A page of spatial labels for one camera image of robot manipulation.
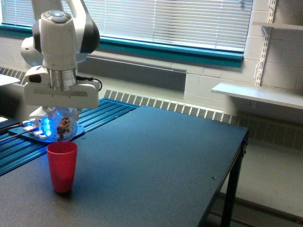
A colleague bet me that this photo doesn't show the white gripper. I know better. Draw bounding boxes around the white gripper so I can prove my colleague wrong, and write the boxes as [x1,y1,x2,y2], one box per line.
[24,66,99,121]

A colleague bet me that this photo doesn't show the clear cup with brown nuts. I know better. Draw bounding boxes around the clear cup with brown nuts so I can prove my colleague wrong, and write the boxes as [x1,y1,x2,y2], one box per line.
[41,107,78,142]

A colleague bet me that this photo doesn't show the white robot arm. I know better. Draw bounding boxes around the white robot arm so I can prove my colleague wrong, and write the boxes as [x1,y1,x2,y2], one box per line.
[21,0,102,141]

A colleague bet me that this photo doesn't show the red plastic cup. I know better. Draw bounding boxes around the red plastic cup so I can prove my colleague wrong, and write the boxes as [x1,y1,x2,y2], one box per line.
[47,141,77,193]

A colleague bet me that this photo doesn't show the white side table edge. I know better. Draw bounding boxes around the white side table edge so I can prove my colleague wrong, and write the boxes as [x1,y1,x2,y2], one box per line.
[0,74,20,86]

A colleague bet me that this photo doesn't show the teal window sill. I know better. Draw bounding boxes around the teal window sill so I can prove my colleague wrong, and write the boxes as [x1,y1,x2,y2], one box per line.
[0,24,243,68]

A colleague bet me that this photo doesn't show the white window blinds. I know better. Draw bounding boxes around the white window blinds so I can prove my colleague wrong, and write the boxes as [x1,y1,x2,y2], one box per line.
[1,0,252,53]

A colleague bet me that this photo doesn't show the black table leg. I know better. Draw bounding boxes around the black table leg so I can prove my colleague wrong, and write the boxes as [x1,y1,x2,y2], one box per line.
[220,132,249,227]

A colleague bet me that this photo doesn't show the white baseboard heater vent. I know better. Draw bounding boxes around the white baseboard heater vent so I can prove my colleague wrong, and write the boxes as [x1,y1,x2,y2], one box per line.
[0,67,303,150]

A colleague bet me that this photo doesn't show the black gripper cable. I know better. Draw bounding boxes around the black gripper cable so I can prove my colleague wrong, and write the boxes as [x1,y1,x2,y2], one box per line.
[77,75,103,93]

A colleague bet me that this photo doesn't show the black cables at base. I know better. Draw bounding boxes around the black cables at base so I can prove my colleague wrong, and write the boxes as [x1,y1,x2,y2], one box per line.
[0,120,36,142]

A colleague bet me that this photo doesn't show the blue ribbed aluminium base rail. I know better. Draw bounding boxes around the blue ribbed aluminium base rail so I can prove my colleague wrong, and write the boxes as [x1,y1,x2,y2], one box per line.
[0,99,138,175]

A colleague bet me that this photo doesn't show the upper white wall shelf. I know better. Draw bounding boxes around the upper white wall shelf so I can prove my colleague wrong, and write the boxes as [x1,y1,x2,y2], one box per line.
[253,22,303,31]

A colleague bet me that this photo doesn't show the white wall shelf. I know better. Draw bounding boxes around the white wall shelf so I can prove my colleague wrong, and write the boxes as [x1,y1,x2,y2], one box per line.
[253,22,303,31]
[212,82,303,109]

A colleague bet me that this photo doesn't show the lower white wall shelf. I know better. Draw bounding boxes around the lower white wall shelf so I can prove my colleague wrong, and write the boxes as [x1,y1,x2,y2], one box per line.
[212,82,303,109]

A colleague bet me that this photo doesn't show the white slotted shelf rail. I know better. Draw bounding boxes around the white slotted shelf rail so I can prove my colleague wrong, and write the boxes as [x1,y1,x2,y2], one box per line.
[254,0,277,87]

